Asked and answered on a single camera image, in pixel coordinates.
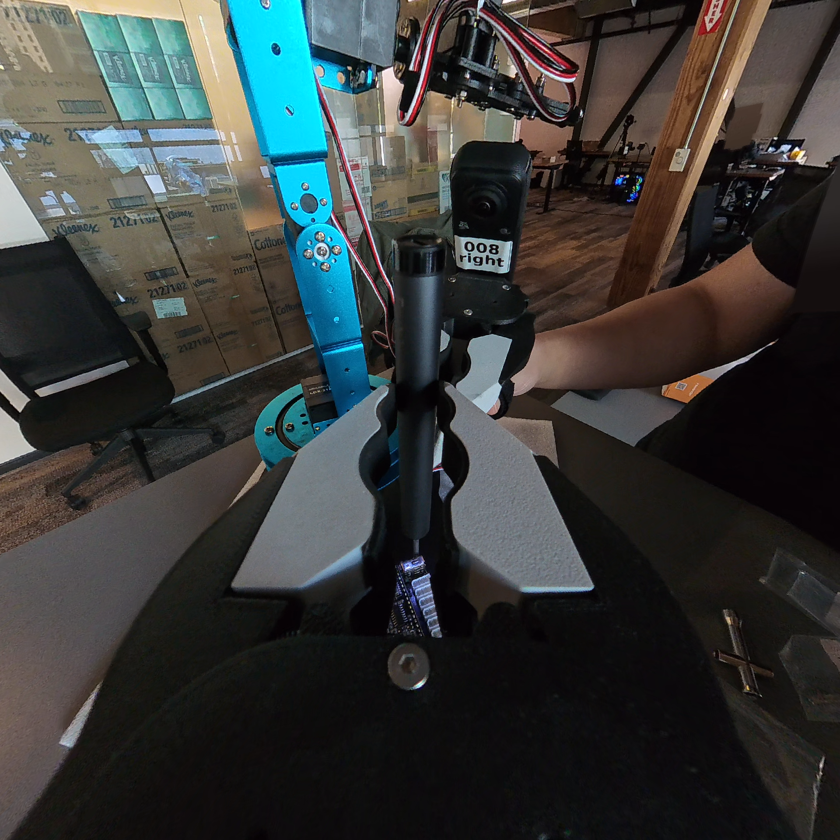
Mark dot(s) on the white outlet box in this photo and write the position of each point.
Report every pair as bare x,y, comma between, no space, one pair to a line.
681,159

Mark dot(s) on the grey desk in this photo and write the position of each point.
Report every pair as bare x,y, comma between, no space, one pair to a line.
689,525

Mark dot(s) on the wooden pillar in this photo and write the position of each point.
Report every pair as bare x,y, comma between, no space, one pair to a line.
676,197

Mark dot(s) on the light grey table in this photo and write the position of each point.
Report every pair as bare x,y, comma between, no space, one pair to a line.
617,417

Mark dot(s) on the black electric screwdriver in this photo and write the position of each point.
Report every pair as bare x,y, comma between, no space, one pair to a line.
417,394

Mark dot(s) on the small clear plastic bag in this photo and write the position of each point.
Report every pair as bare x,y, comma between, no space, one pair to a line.
800,584
814,676

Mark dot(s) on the black office chair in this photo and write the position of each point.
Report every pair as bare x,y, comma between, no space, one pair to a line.
85,407

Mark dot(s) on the person's right forearm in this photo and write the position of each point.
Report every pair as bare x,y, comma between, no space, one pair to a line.
656,328

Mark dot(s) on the person's right hand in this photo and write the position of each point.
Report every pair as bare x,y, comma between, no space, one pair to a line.
541,367

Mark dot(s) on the person's black shirt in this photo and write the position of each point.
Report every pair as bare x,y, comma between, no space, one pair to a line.
754,426

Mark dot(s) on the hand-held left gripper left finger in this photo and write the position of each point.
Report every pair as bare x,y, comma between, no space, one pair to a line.
295,525

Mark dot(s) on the white foam sheet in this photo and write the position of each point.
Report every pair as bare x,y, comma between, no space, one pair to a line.
531,439

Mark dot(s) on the metal cross socket wrench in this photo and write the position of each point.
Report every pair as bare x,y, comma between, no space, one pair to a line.
741,653

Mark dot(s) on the blue toy robot arm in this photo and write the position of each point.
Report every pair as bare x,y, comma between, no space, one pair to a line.
282,98

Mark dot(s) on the red white sign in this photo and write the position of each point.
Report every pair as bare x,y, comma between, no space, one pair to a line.
712,13

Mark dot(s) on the computer with coloured lights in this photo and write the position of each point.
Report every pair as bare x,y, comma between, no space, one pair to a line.
627,187

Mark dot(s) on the stack of cardboard boxes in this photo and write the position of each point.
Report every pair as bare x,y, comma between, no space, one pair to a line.
164,229

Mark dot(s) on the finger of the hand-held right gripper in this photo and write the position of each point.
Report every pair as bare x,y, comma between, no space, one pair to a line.
447,344
485,361

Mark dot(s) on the large clear zip bag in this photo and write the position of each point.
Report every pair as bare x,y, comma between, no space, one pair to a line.
774,768

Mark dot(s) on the black circuit board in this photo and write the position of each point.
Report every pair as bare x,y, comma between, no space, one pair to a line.
420,597

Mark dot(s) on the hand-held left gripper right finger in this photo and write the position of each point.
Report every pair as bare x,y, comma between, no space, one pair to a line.
525,525

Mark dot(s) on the orange white cardboard box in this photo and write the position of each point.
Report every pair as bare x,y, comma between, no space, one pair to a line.
689,387

